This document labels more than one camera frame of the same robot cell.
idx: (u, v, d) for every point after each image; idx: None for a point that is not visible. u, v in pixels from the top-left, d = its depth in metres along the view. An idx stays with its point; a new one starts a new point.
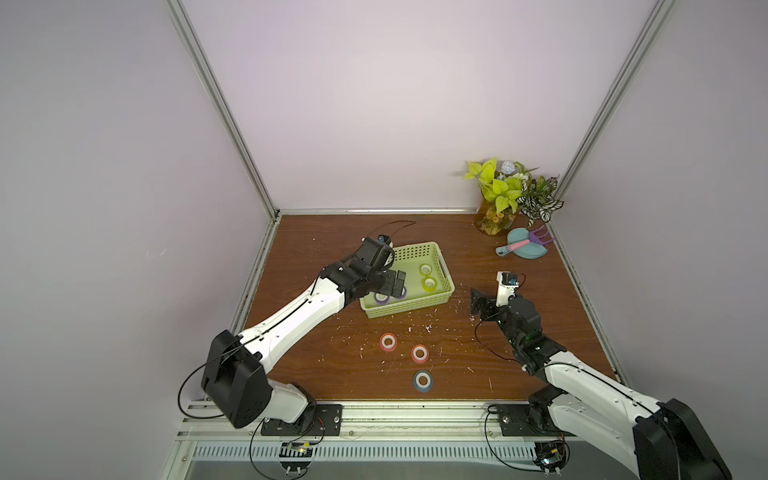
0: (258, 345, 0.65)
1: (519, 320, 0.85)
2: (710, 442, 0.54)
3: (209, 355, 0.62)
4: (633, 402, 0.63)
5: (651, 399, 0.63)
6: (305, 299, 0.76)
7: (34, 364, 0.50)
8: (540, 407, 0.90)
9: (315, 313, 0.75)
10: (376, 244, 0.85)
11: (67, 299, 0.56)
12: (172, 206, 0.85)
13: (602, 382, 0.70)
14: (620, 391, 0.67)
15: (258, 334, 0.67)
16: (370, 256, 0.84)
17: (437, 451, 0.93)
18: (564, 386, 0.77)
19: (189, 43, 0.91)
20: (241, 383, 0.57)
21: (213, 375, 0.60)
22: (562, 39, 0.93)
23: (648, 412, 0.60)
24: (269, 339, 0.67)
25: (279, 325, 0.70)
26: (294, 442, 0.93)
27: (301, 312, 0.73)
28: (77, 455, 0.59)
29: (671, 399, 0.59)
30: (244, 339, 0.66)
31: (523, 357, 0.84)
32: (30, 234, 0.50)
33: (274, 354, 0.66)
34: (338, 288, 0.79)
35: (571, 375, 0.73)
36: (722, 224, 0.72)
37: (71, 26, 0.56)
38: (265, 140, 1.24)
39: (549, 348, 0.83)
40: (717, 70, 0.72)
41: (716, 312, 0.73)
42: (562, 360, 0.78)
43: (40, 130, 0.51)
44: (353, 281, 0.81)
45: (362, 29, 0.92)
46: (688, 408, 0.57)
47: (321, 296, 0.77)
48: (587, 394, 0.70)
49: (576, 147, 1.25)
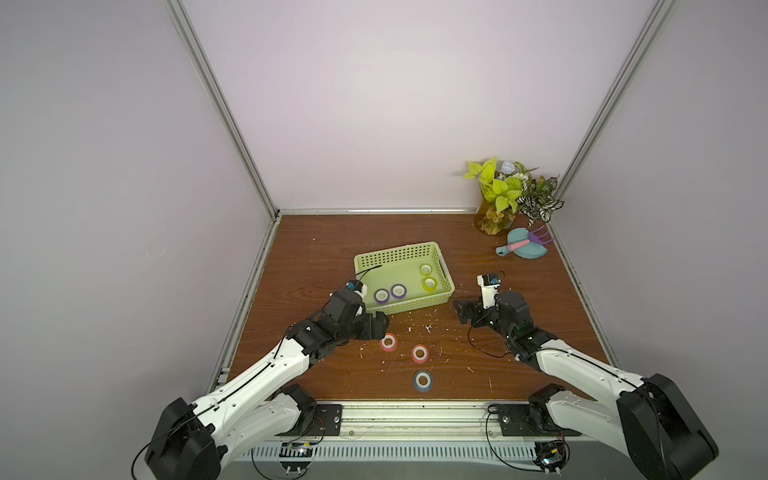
0: (213, 415, 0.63)
1: (510, 310, 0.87)
2: (693, 414, 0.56)
3: (158, 427, 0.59)
4: (617, 378, 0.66)
5: (635, 375, 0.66)
6: (268, 363, 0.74)
7: (34, 363, 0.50)
8: (540, 407, 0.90)
9: (277, 378, 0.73)
10: (342, 300, 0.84)
11: (67, 300, 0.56)
12: (172, 207, 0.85)
13: (589, 363, 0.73)
14: (606, 369, 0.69)
15: (213, 403, 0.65)
16: (337, 312, 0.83)
17: (437, 451, 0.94)
18: (554, 371, 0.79)
19: (189, 44, 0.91)
20: (188, 458, 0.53)
21: (159, 449, 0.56)
22: (563, 39, 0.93)
23: (632, 387, 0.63)
24: (225, 407, 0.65)
25: (237, 393, 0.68)
26: (294, 442, 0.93)
27: (260, 381, 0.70)
28: (76, 455, 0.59)
29: (654, 375, 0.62)
30: (197, 409, 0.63)
31: (514, 348, 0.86)
32: (31, 233, 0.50)
33: (228, 424, 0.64)
34: (303, 351, 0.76)
35: (561, 360, 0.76)
36: (722, 225, 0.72)
37: (71, 27, 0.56)
38: (265, 140, 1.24)
39: (540, 337, 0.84)
40: (717, 70, 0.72)
41: (714, 313, 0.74)
42: (552, 345, 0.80)
43: (41, 129, 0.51)
44: (320, 342, 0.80)
45: (362, 29, 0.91)
46: (672, 383, 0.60)
47: (284, 360, 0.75)
48: (576, 376, 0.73)
49: (576, 147, 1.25)
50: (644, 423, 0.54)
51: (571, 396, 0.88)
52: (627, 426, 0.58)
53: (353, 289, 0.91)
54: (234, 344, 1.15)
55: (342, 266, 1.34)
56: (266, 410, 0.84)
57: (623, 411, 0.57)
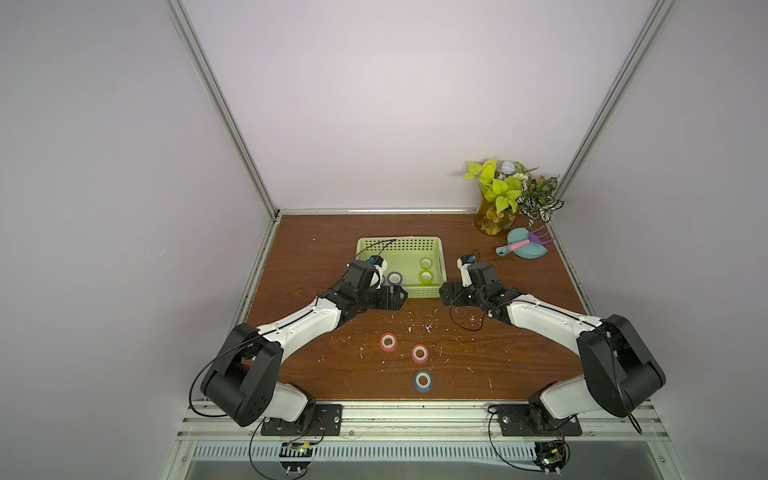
0: (276, 336, 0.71)
1: (477, 273, 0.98)
2: (644, 349, 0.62)
3: (223, 349, 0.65)
4: (578, 322, 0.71)
5: (595, 317, 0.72)
6: (311, 308, 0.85)
7: (30, 366, 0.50)
8: (540, 407, 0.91)
9: (320, 321, 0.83)
10: (359, 268, 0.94)
11: (65, 301, 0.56)
12: (173, 206, 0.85)
13: (554, 311, 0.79)
14: (569, 315, 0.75)
15: (275, 328, 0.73)
16: (356, 278, 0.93)
17: (437, 451, 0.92)
18: (527, 323, 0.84)
19: (189, 43, 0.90)
20: (265, 366, 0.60)
21: (224, 368, 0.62)
22: (562, 39, 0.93)
23: (590, 327, 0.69)
24: (285, 332, 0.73)
25: (292, 324, 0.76)
26: (294, 442, 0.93)
27: (309, 320, 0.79)
28: (76, 455, 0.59)
29: (612, 315, 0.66)
30: (262, 330, 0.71)
31: (486, 305, 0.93)
32: (30, 236, 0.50)
33: (287, 347, 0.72)
34: (337, 306, 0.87)
35: (531, 310, 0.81)
36: (724, 224, 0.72)
37: (70, 28, 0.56)
38: (265, 140, 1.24)
39: (512, 294, 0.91)
40: (716, 70, 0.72)
41: (715, 313, 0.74)
42: (526, 297, 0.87)
43: (39, 130, 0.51)
44: (347, 302, 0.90)
45: (363, 28, 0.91)
46: (627, 322, 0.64)
47: (323, 308, 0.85)
48: (543, 322, 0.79)
49: (576, 147, 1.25)
50: (602, 358, 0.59)
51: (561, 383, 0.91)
52: (586, 363, 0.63)
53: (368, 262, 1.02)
54: None
55: (342, 266, 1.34)
56: (286, 386, 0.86)
57: (583, 348, 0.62)
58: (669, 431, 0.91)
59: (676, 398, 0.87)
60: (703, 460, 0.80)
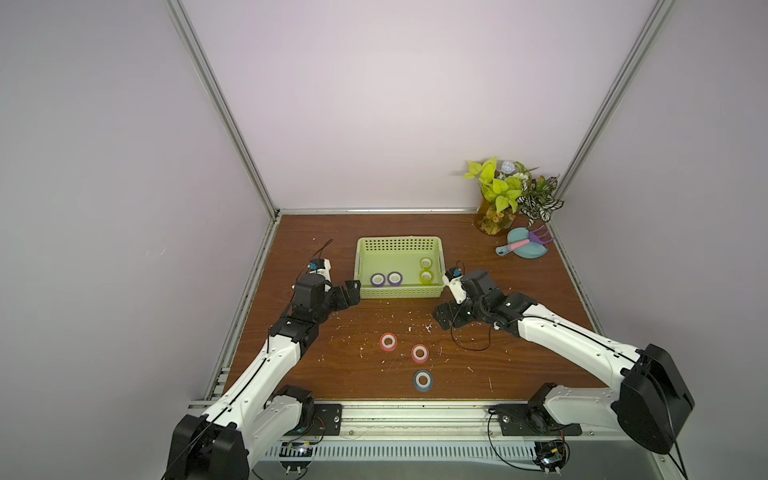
0: (230, 415, 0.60)
1: (473, 284, 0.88)
2: (679, 381, 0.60)
3: (172, 451, 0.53)
4: (616, 354, 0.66)
5: (631, 348, 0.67)
6: (264, 358, 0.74)
7: (32, 363, 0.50)
8: (541, 411, 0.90)
9: (279, 368, 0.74)
10: (306, 286, 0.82)
11: (65, 299, 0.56)
12: (173, 206, 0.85)
13: (582, 336, 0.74)
14: (601, 343, 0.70)
15: (226, 405, 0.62)
16: (307, 300, 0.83)
17: (437, 451, 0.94)
18: (537, 341, 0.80)
19: (189, 43, 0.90)
20: (223, 458, 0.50)
21: (181, 472, 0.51)
22: (562, 39, 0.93)
23: (631, 363, 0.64)
24: (239, 405, 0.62)
25: (246, 390, 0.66)
26: (294, 442, 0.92)
27: (265, 375, 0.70)
28: (78, 455, 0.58)
29: (649, 346, 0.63)
30: (210, 416, 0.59)
31: (492, 317, 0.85)
32: (34, 235, 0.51)
33: (248, 420, 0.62)
34: (293, 339, 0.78)
35: (549, 331, 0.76)
36: (725, 223, 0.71)
37: (71, 28, 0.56)
38: (265, 141, 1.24)
39: (519, 303, 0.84)
40: (717, 69, 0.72)
41: (716, 313, 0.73)
42: (540, 314, 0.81)
43: (42, 129, 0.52)
44: (305, 329, 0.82)
45: (363, 28, 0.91)
46: (664, 353, 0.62)
47: (278, 352, 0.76)
48: (568, 347, 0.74)
49: (576, 147, 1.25)
50: (649, 402, 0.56)
51: (564, 389, 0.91)
52: (626, 404, 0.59)
53: (316, 273, 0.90)
54: (234, 344, 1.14)
55: (342, 266, 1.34)
56: (270, 411, 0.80)
57: (627, 391, 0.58)
58: None
59: None
60: (703, 460, 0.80)
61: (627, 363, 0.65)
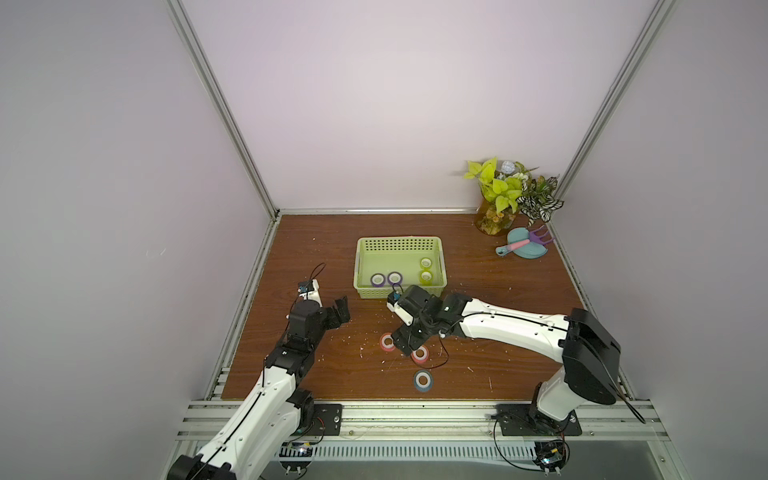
0: (224, 456, 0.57)
1: (409, 303, 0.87)
2: (606, 333, 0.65)
3: None
4: (549, 329, 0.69)
5: (561, 318, 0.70)
6: (258, 392, 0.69)
7: (33, 361, 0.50)
8: (544, 418, 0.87)
9: (275, 402, 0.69)
10: (301, 317, 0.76)
11: (65, 298, 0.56)
12: (173, 206, 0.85)
13: (515, 319, 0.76)
14: (535, 322, 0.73)
15: (220, 444, 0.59)
16: (302, 330, 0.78)
17: (437, 451, 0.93)
18: (483, 335, 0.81)
19: (189, 43, 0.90)
20: None
21: None
22: (561, 39, 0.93)
23: (565, 333, 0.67)
24: (234, 444, 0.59)
25: (240, 428, 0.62)
26: (294, 442, 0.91)
27: (260, 410, 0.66)
28: (78, 454, 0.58)
29: (573, 311, 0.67)
30: (204, 456, 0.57)
31: (435, 326, 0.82)
32: (35, 233, 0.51)
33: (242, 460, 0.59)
34: (288, 372, 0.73)
35: (490, 324, 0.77)
36: (726, 222, 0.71)
37: (70, 27, 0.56)
38: (265, 141, 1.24)
39: (456, 304, 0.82)
40: (717, 68, 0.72)
41: (716, 312, 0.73)
42: (476, 310, 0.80)
43: (44, 128, 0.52)
44: (301, 360, 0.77)
45: (362, 28, 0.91)
46: (586, 313, 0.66)
47: (273, 384, 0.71)
48: (508, 334, 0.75)
49: (576, 147, 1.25)
50: (589, 366, 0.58)
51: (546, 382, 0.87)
52: (572, 374, 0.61)
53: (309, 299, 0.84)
54: (234, 344, 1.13)
55: (342, 266, 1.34)
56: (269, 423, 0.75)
57: (570, 362, 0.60)
58: (669, 431, 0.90)
59: (676, 397, 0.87)
60: (704, 460, 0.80)
61: (561, 334, 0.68)
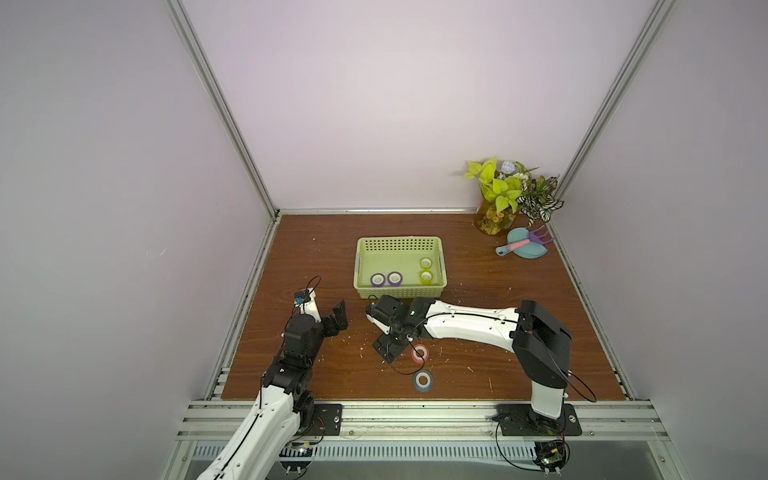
0: None
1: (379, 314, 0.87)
2: (553, 319, 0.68)
3: None
4: (502, 322, 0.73)
5: (511, 310, 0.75)
6: (256, 413, 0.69)
7: (33, 360, 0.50)
8: (546, 420, 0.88)
9: (272, 423, 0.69)
10: (296, 336, 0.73)
11: (66, 297, 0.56)
12: (173, 206, 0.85)
13: (472, 315, 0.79)
14: (490, 316, 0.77)
15: (218, 471, 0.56)
16: (296, 348, 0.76)
17: (437, 451, 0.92)
18: (446, 334, 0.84)
19: (190, 44, 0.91)
20: None
21: None
22: (561, 39, 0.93)
23: (514, 324, 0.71)
24: (232, 469, 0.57)
25: (238, 452, 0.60)
26: (294, 442, 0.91)
27: (259, 431, 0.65)
28: (78, 453, 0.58)
29: (522, 302, 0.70)
30: None
31: (404, 331, 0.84)
32: (34, 232, 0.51)
33: None
34: (286, 390, 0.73)
35: (451, 323, 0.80)
36: (726, 222, 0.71)
37: (70, 27, 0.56)
38: (265, 141, 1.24)
39: (421, 308, 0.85)
40: (716, 68, 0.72)
41: (716, 312, 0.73)
42: (438, 311, 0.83)
43: (44, 127, 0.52)
44: (299, 376, 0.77)
45: (362, 28, 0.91)
46: (534, 303, 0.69)
47: (271, 405, 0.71)
48: (467, 330, 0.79)
49: (576, 147, 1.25)
50: (535, 352, 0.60)
51: None
52: (523, 363, 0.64)
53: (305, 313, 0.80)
54: (234, 343, 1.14)
55: (342, 266, 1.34)
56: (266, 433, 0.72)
57: (519, 351, 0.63)
58: (669, 431, 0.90)
59: (676, 397, 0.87)
60: (705, 460, 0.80)
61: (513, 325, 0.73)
